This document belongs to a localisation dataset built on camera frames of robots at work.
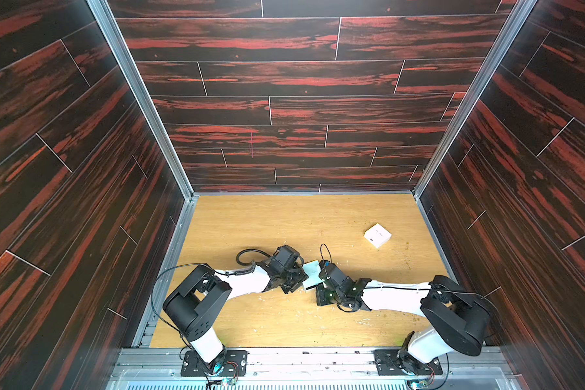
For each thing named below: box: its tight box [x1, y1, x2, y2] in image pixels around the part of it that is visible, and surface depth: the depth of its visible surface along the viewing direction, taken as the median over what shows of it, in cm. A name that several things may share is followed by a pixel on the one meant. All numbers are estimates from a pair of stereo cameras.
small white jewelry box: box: [364, 222, 393, 249], surface depth 103 cm
